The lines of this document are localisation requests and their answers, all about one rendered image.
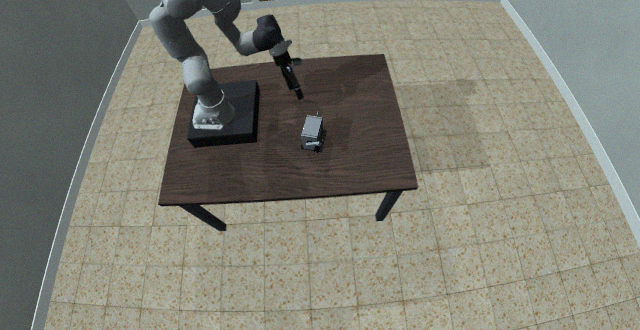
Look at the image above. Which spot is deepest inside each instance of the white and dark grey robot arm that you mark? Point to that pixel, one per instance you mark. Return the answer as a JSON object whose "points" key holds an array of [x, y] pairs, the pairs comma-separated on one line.
{"points": [[179, 42]]}

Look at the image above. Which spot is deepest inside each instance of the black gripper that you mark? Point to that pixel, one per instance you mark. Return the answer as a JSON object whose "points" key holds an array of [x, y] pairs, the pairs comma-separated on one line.
{"points": [[282, 61]]}

